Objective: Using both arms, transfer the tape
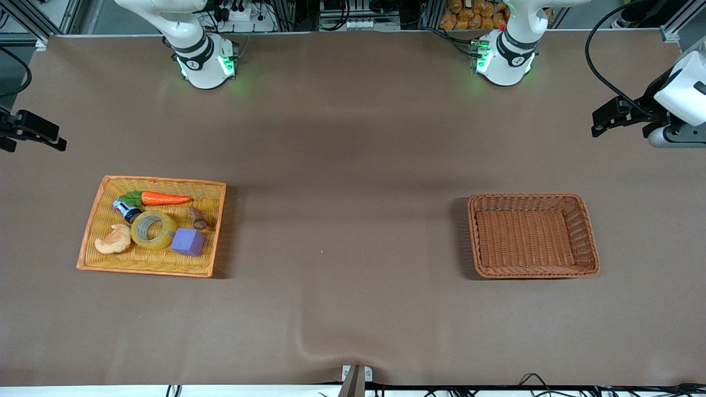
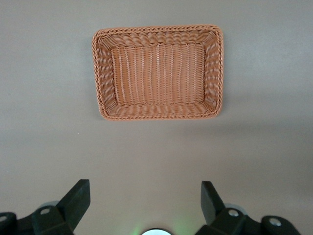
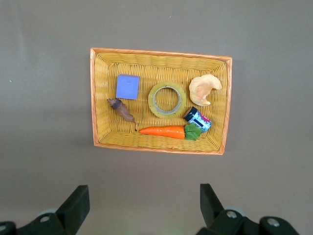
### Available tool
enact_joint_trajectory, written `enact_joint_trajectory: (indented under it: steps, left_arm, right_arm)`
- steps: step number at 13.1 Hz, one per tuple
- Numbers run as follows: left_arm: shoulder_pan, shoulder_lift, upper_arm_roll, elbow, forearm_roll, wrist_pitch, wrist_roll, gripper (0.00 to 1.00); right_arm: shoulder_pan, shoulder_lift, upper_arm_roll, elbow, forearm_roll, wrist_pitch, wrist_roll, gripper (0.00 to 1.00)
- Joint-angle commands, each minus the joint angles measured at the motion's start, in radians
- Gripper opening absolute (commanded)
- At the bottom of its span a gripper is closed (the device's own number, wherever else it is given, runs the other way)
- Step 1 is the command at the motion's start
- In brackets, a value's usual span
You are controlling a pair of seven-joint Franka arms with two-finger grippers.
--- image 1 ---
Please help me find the metal table clamp bracket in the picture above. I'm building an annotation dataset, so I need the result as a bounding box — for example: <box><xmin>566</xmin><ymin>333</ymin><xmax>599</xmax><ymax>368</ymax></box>
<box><xmin>341</xmin><ymin>364</ymin><xmax>373</xmax><ymax>397</ymax></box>

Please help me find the yellow clear tape roll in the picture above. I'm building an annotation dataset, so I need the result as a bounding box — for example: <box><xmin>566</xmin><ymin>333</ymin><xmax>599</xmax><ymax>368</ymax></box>
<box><xmin>130</xmin><ymin>210</ymin><xmax>178</xmax><ymax>250</ymax></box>

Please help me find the small blue bottle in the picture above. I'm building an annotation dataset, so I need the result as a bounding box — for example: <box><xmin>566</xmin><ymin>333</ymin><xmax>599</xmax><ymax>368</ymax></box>
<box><xmin>113</xmin><ymin>199</ymin><xmax>144</xmax><ymax>224</ymax></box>

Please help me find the brown table cover mat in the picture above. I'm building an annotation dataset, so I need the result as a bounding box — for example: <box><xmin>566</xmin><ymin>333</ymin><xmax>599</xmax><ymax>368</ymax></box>
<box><xmin>0</xmin><ymin>30</ymin><xmax>706</xmax><ymax>387</ymax></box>

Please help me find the orange yellow woven tray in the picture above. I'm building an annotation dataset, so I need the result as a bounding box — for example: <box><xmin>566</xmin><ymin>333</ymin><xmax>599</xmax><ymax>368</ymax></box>
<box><xmin>76</xmin><ymin>175</ymin><xmax>227</xmax><ymax>278</ymax></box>

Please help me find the brown wicker basket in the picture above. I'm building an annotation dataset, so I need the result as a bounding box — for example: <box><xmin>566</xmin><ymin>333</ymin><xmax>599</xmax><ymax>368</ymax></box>
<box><xmin>467</xmin><ymin>192</ymin><xmax>601</xmax><ymax>279</ymax></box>

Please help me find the aluminium frame strut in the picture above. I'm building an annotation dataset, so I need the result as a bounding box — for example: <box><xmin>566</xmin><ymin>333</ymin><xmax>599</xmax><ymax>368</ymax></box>
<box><xmin>659</xmin><ymin>0</ymin><xmax>706</xmax><ymax>44</ymax></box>
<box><xmin>0</xmin><ymin>0</ymin><xmax>83</xmax><ymax>50</ymax></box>

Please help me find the purple foam cube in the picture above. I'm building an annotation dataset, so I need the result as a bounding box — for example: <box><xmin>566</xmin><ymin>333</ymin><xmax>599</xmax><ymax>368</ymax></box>
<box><xmin>170</xmin><ymin>228</ymin><xmax>206</xmax><ymax>257</ymax></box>

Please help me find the bag of orange bread rolls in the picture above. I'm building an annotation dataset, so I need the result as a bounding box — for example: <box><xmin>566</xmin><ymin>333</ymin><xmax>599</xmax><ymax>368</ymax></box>
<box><xmin>440</xmin><ymin>0</ymin><xmax>508</xmax><ymax>31</ymax></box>

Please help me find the orange toy carrot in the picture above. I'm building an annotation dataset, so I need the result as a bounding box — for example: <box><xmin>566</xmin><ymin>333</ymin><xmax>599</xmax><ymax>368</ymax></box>
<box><xmin>119</xmin><ymin>190</ymin><xmax>194</xmax><ymax>207</ymax></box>

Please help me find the white power strip with plugs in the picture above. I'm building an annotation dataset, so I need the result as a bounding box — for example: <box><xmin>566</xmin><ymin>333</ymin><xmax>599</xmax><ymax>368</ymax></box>
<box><xmin>212</xmin><ymin>0</ymin><xmax>276</xmax><ymax>33</ymax></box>

